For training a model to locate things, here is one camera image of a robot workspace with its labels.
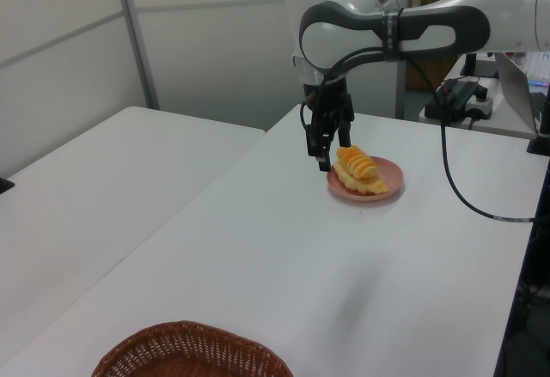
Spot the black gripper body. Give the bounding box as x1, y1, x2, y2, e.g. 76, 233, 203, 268
302, 76, 354, 114

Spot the ridged toy bread roll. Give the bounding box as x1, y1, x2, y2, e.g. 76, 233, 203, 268
336, 145, 377, 180

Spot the braided toy bread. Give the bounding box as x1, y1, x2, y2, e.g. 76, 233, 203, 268
333, 161, 390, 196

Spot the pink plate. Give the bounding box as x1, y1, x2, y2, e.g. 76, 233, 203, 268
327, 155, 405, 203

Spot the brown woven basket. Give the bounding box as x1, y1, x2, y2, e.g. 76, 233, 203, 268
90, 319, 294, 377

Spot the black power strip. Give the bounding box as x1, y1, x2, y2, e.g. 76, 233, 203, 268
424, 78, 493, 128

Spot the black monitor foot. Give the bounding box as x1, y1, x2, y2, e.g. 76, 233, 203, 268
461, 52, 502, 80

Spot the grey laptop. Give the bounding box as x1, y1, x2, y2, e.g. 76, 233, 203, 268
493, 50, 550, 136

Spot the black cable strap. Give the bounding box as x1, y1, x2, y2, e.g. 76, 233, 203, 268
381, 6, 405, 61

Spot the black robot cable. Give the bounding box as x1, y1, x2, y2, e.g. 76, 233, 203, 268
299, 46, 538, 223

